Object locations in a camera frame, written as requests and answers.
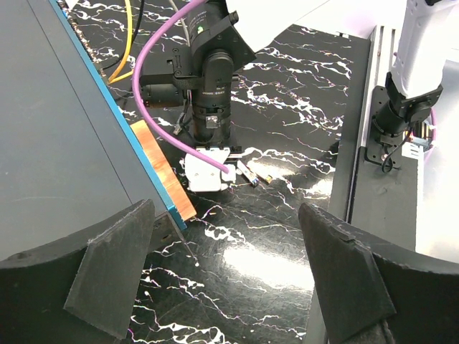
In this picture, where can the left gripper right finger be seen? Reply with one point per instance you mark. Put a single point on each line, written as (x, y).
(373, 291)

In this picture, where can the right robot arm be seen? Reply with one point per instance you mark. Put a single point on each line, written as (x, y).
(226, 35)

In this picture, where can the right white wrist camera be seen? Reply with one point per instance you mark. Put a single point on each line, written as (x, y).
(203, 177)

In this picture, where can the dark grey network switch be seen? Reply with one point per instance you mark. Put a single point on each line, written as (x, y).
(68, 157)

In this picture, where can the wooden base board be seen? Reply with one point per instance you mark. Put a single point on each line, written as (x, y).
(164, 171)

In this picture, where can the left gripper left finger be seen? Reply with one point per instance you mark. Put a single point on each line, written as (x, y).
(80, 288)

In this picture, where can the aluminium rail profile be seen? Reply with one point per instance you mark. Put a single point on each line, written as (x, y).
(383, 44)

